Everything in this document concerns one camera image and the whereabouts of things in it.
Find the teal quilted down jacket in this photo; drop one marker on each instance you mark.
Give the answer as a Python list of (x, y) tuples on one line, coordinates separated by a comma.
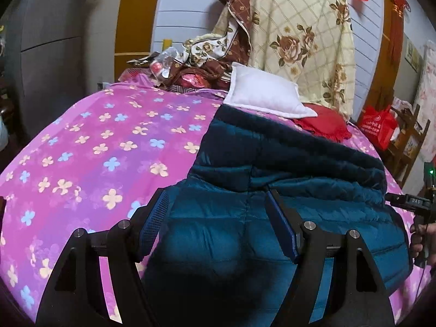
[(219, 262)]

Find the grey wardrobe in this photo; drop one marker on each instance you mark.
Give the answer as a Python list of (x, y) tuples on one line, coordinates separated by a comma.
[(44, 58)]

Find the white slatted headboard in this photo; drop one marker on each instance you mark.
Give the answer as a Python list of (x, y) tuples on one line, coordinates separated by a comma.
[(179, 20)]

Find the wooden shelf rack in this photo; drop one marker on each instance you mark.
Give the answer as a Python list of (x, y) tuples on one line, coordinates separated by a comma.
[(403, 151)]

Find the person's right hand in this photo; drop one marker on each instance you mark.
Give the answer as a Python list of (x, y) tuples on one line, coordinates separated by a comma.
[(423, 237)]

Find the red shopping bag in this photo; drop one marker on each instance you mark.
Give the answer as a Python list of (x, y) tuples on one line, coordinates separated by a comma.
[(378, 126)]

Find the red ruffled cushion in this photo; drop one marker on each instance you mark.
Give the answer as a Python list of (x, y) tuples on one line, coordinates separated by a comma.
[(328, 124)]

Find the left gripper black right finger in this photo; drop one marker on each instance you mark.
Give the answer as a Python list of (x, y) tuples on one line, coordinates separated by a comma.
[(356, 296)]

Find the brown floral blanket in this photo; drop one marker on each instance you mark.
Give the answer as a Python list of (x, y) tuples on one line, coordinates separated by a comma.
[(209, 57)]

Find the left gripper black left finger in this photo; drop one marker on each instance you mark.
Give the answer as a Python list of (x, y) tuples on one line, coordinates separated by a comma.
[(74, 294)]

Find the pink floral bed sheet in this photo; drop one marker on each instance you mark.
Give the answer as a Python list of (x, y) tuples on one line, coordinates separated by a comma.
[(95, 165)]

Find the cream floral quilt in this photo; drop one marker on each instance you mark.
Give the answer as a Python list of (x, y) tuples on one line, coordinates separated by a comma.
[(309, 42)]

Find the pink floral curtain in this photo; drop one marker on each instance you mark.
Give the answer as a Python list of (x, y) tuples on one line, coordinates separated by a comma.
[(425, 98)]

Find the white pillow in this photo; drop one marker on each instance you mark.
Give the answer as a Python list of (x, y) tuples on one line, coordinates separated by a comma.
[(257, 90)]

